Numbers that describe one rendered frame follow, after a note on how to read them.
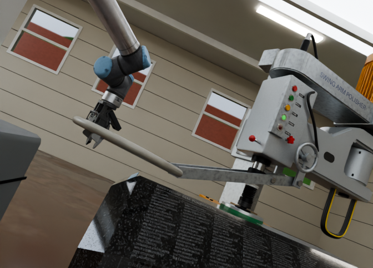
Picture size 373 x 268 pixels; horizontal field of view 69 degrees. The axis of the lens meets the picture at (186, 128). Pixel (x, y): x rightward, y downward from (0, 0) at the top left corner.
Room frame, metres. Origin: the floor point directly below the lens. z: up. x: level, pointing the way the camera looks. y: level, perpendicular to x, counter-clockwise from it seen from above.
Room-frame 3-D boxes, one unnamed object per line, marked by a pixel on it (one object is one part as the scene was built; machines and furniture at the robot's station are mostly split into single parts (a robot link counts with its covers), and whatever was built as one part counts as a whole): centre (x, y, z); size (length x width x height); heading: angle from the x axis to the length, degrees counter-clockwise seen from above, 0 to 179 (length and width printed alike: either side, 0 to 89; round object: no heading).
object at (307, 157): (1.31, -0.57, 1.18); 0.15 x 0.10 x 0.15; 112
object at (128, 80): (1.25, 0.37, 1.14); 0.10 x 0.09 x 0.12; 160
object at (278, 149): (1.40, -0.49, 1.30); 0.36 x 0.22 x 0.45; 112
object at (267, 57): (2.08, -0.43, 2.00); 0.20 x 0.18 x 0.15; 6
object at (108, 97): (1.26, 0.37, 1.06); 0.10 x 0.09 x 0.05; 53
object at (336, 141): (1.51, -0.78, 1.28); 0.74 x 0.23 x 0.49; 112
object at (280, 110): (1.24, -0.39, 1.35); 0.08 x 0.03 x 0.28; 112
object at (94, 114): (1.25, 0.38, 0.97); 0.09 x 0.08 x 0.12; 143
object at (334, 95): (1.50, -0.74, 1.60); 0.96 x 0.25 x 0.17; 112
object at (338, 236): (1.62, -1.03, 1.04); 0.23 x 0.03 x 0.32; 112
